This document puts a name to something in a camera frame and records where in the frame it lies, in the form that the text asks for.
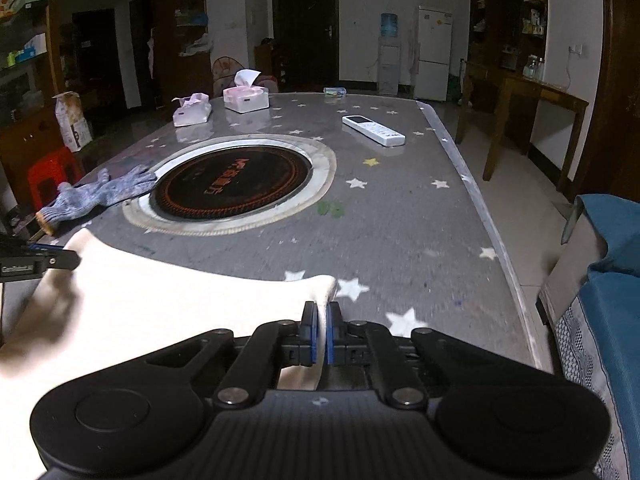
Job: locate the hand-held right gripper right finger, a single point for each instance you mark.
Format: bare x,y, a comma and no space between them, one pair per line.
331,336

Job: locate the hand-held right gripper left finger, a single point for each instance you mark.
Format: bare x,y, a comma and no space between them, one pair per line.
310,334

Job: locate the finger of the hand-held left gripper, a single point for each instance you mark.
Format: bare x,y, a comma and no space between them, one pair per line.
55,259

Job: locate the cream cloth garment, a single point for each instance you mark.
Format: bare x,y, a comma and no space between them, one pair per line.
150,305

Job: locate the blue knit work glove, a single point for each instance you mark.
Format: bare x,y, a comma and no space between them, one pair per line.
100,192

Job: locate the red plastic stool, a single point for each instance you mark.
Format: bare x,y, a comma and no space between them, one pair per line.
50,172

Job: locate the white paper bag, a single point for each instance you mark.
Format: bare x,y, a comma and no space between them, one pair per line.
74,122

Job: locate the grey star-patterned tablecloth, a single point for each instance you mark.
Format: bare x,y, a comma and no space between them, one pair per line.
400,210

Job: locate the round black induction cooktop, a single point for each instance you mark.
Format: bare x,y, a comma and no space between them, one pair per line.
230,180

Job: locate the pink soft tissue pack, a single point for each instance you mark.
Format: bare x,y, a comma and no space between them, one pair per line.
191,112

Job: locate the dark wooden shelf cabinet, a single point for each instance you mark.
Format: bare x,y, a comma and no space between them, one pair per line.
507,15
30,60
187,20

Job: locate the white remote control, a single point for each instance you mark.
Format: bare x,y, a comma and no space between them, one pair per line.
372,130

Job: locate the small clear plastic packet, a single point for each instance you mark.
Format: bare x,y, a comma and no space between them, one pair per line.
335,91

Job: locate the pink tissue box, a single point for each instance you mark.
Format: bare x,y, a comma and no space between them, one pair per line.
245,99

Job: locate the dotted fabric cushion seat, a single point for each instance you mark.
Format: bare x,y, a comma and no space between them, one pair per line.
225,72

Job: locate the white water dispenser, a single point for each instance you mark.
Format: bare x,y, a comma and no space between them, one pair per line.
389,65

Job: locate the blue sofa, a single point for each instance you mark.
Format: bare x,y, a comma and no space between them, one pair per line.
615,310

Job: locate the white refrigerator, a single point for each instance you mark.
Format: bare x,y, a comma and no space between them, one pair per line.
433,55

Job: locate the dark wooden door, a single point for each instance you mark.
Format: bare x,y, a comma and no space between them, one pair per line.
305,30

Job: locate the blue water bottle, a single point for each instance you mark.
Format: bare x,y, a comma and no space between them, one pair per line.
390,25

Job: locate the wooden side table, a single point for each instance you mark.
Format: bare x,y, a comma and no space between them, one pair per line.
530,87

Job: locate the glass jar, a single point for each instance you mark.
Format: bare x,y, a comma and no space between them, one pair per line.
531,67

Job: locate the white wall socket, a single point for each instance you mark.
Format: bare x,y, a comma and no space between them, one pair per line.
576,50

